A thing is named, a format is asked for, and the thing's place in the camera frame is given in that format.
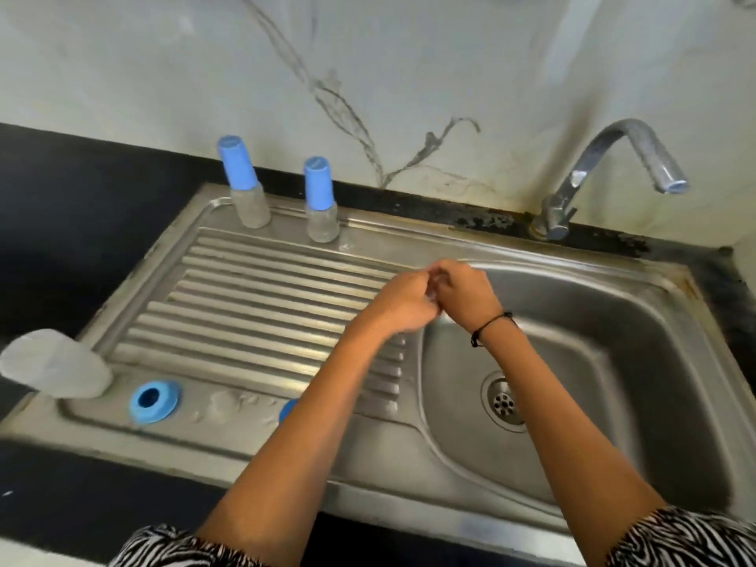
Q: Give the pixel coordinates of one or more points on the person's left forearm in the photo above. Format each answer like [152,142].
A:
[319,431]

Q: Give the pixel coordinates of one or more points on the translucent plastic bottle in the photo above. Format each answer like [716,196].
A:
[56,363]

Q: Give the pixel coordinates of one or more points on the person's left fingers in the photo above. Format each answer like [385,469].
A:
[428,277]

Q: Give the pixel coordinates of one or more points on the zebra print garment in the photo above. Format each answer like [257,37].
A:
[177,549]

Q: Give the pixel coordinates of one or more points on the stainless steel sink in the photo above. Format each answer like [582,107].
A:
[413,371]

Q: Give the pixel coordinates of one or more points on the black wrist band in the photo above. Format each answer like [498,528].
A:
[490,326]

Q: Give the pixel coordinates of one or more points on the sink drain strainer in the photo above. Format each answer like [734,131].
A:
[503,402]

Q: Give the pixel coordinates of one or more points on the chrome tap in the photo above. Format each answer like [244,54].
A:
[596,171]

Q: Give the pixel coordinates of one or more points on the clear bottle with blue cap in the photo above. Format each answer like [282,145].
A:
[243,182]
[321,197]

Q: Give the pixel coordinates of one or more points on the person's left hand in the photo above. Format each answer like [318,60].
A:
[401,304]

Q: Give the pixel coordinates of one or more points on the person's right fingers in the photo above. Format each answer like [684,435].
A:
[440,277]

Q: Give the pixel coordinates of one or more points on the person's right hand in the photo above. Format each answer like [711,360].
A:
[469,298]

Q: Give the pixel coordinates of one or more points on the person's right forearm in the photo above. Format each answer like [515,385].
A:
[567,431]

